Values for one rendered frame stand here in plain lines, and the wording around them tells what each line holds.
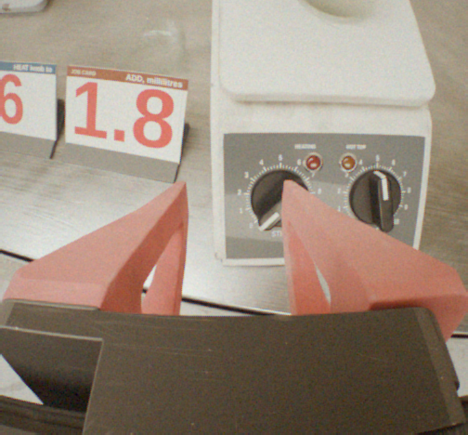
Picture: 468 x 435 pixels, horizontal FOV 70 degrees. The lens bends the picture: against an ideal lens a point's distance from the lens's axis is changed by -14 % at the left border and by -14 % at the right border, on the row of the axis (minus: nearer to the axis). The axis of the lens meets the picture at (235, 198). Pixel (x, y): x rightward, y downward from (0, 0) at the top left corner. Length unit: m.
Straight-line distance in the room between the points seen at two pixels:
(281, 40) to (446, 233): 0.18
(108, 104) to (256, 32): 0.12
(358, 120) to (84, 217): 0.19
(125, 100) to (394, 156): 0.17
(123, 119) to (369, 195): 0.17
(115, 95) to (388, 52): 0.18
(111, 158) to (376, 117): 0.18
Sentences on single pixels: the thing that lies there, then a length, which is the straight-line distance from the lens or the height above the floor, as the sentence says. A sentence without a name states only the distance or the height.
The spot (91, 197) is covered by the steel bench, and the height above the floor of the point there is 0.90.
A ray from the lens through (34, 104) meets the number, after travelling 0.31.
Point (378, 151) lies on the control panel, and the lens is 0.22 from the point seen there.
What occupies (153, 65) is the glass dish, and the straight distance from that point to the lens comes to 0.31.
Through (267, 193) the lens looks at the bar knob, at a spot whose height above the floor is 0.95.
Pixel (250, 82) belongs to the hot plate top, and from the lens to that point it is 0.19.
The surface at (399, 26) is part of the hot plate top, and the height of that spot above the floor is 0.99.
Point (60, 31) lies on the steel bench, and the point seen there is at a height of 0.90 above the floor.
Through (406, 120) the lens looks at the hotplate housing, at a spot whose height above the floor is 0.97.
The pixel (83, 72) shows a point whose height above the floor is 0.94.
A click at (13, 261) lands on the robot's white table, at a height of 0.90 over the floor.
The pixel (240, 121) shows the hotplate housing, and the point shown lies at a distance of 0.20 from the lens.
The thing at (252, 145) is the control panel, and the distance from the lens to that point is 0.21.
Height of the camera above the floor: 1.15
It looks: 77 degrees down
